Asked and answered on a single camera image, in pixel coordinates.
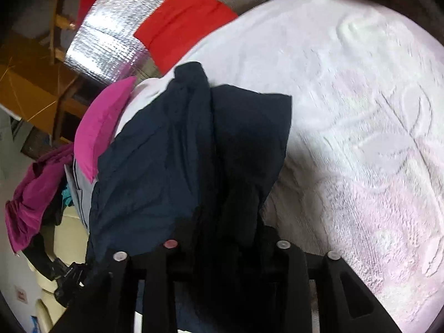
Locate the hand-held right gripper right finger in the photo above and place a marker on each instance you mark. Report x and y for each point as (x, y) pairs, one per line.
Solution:
(295, 277)

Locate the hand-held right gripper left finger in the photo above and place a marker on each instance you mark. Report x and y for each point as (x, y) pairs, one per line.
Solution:
(156, 277)

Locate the navy blue jacket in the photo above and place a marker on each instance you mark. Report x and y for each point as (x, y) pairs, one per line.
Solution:
(187, 166)

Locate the teal cloth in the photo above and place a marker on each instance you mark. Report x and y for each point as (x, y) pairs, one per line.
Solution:
(66, 197)

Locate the magenta garment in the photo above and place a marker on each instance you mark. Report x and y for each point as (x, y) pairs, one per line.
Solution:
(31, 197)

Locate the pink folded cloth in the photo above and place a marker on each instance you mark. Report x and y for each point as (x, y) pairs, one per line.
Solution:
(99, 128)

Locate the white embossed blanket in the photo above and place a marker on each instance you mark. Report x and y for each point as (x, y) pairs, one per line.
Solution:
(347, 111)

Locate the brown cardboard box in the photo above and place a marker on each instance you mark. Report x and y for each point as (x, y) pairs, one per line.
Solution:
(24, 86)

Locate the silver foil mat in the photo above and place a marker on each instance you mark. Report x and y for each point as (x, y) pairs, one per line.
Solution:
(114, 38)

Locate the orange-red folded cloth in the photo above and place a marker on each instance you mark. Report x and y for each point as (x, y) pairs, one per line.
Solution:
(180, 20)

